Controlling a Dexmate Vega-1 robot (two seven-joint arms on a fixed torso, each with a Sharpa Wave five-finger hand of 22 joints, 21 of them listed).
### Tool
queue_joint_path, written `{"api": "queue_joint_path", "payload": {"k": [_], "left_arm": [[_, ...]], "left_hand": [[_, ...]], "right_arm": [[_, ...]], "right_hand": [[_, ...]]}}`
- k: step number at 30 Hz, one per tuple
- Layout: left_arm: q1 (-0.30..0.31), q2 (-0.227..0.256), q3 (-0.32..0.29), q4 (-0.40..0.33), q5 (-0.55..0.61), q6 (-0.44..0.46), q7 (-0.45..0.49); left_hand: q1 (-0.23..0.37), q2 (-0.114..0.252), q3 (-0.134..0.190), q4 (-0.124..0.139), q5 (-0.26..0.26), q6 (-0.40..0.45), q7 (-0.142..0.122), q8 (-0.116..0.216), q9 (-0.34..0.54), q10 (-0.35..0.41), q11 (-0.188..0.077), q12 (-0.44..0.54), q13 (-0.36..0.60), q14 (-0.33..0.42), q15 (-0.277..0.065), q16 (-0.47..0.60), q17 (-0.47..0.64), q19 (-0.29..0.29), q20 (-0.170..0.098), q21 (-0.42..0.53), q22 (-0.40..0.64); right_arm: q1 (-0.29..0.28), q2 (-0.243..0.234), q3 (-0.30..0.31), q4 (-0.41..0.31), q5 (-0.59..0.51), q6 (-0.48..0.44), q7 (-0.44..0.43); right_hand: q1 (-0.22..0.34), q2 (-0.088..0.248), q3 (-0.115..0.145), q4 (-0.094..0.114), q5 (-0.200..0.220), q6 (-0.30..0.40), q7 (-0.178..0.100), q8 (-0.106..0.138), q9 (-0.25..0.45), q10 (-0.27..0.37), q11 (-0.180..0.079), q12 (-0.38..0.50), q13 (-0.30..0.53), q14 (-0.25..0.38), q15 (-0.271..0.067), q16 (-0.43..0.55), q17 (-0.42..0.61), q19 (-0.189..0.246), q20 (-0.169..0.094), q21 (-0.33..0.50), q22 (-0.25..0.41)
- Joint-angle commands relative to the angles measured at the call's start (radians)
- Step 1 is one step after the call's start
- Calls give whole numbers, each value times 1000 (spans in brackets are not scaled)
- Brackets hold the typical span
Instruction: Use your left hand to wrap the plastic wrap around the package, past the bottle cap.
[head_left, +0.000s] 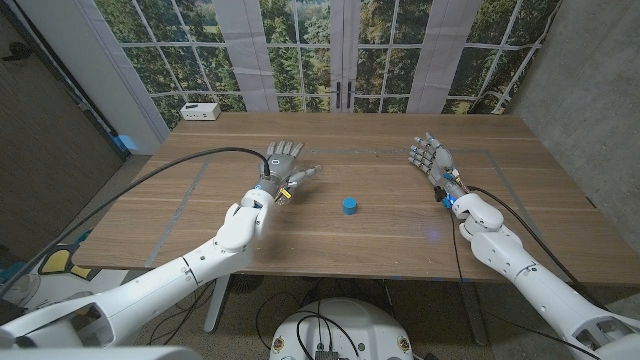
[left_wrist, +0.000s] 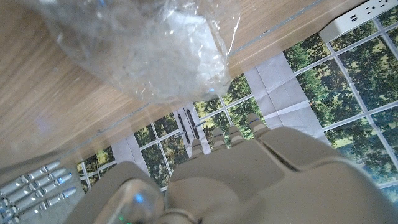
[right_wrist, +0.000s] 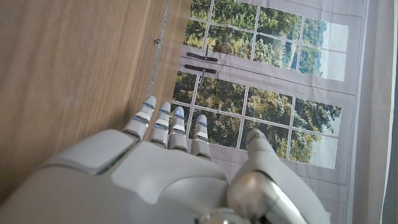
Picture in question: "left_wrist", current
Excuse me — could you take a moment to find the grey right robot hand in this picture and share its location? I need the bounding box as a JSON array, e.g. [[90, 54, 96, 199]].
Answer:
[[0, 159, 86, 224]]

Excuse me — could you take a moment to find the white power strip box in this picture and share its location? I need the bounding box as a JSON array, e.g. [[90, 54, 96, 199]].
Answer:
[[318, 0, 398, 44]]

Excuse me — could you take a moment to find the clear plastic wrap sheet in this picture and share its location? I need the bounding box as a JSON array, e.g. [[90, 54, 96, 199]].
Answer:
[[27, 0, 243, 106]]

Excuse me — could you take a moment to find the small white package box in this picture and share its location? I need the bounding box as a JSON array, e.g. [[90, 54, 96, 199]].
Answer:
[[155, 11, 226, 94]]

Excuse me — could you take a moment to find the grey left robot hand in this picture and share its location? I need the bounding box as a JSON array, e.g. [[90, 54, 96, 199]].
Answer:
[[63, 113, 398, 224]]

